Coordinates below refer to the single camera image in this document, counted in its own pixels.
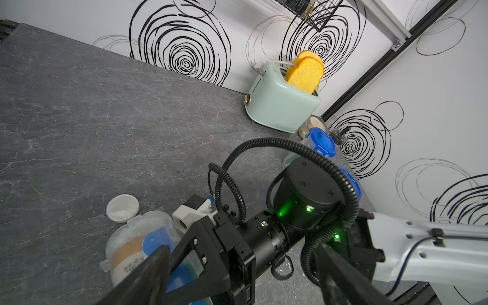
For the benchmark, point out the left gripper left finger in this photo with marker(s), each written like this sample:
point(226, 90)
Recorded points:
point(136, 288)

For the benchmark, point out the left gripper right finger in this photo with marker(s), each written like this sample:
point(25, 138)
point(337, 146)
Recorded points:
point(341, 283)

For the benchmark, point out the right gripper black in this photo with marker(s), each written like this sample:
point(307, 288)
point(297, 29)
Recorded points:
point(232, 257)

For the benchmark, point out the clear plastic container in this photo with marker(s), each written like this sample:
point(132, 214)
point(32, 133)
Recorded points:
point(141, 235)

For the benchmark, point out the clear container blue lid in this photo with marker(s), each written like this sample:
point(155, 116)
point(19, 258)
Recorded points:
point(355, 184)
point(319, 141)

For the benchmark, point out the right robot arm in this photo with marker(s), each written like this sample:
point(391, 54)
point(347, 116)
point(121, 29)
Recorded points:
point(345, 247)

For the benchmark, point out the white lotion tube orange cap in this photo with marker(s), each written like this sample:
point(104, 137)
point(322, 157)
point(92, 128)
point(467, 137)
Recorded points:
point(127, 258)

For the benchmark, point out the round soap packet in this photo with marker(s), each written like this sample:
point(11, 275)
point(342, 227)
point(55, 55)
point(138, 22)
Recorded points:
point(122, 207)

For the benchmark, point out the small bottle black cap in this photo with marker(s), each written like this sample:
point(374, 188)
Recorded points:
point(339, 135)

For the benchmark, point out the beige round jar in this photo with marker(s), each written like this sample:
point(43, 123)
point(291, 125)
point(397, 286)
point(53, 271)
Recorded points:
point(311, 122)

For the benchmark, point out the mint green toaster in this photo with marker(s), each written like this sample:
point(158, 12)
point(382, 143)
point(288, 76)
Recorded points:
point(274, 103)

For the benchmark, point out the yellow sponge toast front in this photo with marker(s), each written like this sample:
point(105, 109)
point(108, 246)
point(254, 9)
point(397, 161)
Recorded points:
point(306, 74)

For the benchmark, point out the yellow sponge toast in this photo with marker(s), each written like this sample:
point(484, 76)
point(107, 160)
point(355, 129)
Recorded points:
point(307, 53)
point(306, 74)

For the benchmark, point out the yellow sponge toast back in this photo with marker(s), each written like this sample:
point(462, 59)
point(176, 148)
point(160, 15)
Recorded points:
point(307, 53)

